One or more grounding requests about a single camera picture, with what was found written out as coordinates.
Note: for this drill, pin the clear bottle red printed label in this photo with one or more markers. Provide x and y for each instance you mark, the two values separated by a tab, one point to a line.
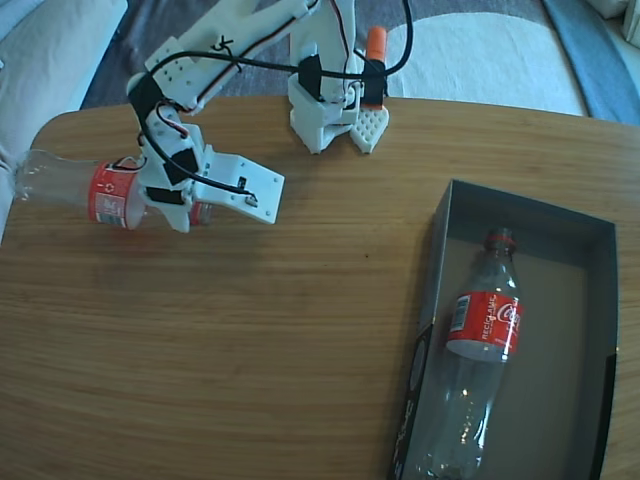
60	185

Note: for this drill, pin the clear bottle Coca-Cola script label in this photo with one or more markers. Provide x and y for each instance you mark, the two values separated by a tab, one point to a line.
480	325

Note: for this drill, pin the grey cardboard box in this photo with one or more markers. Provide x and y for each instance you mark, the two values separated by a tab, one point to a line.
555	350

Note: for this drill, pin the white sofa cushion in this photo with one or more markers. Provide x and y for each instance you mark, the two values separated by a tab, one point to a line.
40	60

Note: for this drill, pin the orange black table clamp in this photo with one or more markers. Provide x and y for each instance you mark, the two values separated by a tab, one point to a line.
376	42

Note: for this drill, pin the white rug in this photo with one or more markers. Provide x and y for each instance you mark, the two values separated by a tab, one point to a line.
475	60

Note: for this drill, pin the blue cloth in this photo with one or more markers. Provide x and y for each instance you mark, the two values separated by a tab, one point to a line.
600	75

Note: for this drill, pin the flat white camera mount plate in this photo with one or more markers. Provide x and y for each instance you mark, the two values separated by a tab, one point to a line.
225	170

